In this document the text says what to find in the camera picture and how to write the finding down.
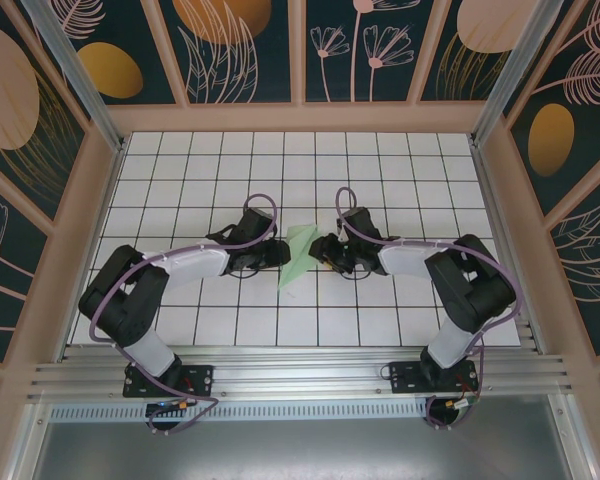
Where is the light green paper sheet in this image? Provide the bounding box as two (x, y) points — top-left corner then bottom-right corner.
(277, 223), (326, 299)

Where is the white grid mat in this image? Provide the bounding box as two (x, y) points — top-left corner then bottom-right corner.
(67, 130), (524, 349)

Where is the grey metal plate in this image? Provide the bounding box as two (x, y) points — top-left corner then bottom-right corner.
(9, 402), (596, 480)

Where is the small circuit board with plug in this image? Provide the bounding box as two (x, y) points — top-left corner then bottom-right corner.
(444, 394), (482, 412)
(147, 398), (201, 415)

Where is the thin black right gripper wire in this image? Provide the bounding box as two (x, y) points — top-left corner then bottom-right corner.
(337, 264), (376, 281)

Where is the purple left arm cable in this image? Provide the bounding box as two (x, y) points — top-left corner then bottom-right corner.
(89, 193), (281, 435)

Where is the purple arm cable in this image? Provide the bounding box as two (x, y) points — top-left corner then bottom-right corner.
(89, 193), (281, 435)
(334, 186), (525, 431)

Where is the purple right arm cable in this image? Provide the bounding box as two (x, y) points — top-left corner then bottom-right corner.
(334, 186), (525, 431)

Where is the aluminium rail frame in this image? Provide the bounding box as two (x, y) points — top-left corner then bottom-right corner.
(27, 343), (576, 404)

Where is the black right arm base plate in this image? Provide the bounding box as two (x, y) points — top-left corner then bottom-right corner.
(388, 360), (480, 395)

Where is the slotted grey cable duct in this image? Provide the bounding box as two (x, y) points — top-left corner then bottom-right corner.
(49, 403), (431, 421)

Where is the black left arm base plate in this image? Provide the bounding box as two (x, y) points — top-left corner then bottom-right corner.
(123, 364), (215, 399)

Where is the aluminium corner post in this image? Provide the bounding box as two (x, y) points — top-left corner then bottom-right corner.
(469, 0), (566, 149)
(19, 0), (129, 154)

